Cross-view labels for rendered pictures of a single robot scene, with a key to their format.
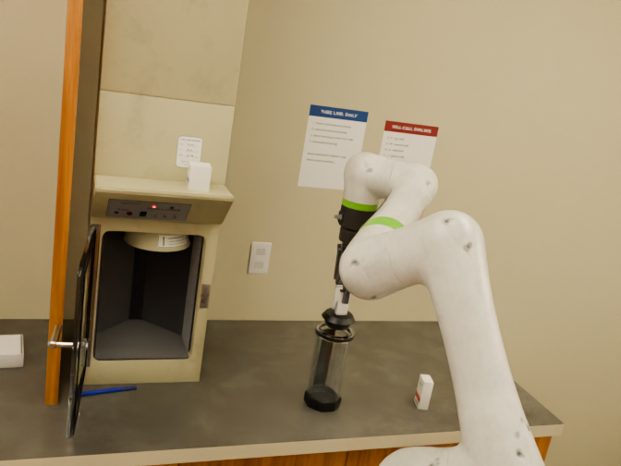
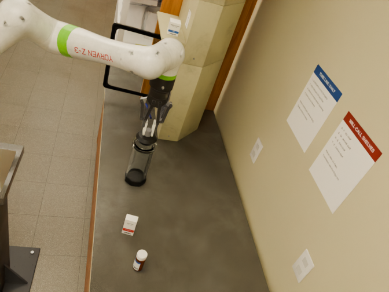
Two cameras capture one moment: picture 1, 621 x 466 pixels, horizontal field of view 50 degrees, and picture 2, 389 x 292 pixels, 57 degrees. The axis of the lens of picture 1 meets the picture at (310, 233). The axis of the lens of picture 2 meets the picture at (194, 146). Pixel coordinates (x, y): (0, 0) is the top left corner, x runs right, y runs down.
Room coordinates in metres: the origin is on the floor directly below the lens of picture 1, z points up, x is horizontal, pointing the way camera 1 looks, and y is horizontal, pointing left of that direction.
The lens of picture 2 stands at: (1.87, -1.32, 2.16)
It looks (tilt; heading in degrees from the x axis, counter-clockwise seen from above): 37 degrees down; 90
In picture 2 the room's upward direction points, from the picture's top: 21 degrees clockwise
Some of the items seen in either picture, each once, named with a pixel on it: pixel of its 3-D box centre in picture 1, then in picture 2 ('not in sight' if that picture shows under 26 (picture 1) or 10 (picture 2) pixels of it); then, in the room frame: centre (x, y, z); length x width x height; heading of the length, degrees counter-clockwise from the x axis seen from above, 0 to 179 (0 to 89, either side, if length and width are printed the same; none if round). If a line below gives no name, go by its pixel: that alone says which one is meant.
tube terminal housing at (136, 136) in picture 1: (149, 234); (195, 67); (1.71, 0.43, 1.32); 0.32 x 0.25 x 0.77; 112
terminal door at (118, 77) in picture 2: (81, 326); (134, 63); (1.37, 0.48, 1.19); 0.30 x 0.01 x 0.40; 15
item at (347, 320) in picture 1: (338, 313); (147, 135); (1.66, -0.11, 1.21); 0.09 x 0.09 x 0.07
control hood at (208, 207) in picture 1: (162, 205); (168, 35); (1.54, 0.36, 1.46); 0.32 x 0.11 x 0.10; 112
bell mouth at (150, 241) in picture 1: (158, 231); not in sight; (1.69, 0.40, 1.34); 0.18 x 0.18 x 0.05
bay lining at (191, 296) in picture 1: (144, 279); not in sight; (1.71, 0.43, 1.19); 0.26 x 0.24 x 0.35; 112
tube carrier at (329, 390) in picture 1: (328, 364); (139, 160); (1.65, -0.11, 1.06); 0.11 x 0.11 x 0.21
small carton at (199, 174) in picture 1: (199, 176); (173, 26); (1.57, 0.29, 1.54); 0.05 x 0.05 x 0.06; 17
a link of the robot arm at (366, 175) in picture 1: (367, 180); (167, 57); (1.65, -0.12, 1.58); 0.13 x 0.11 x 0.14; 75
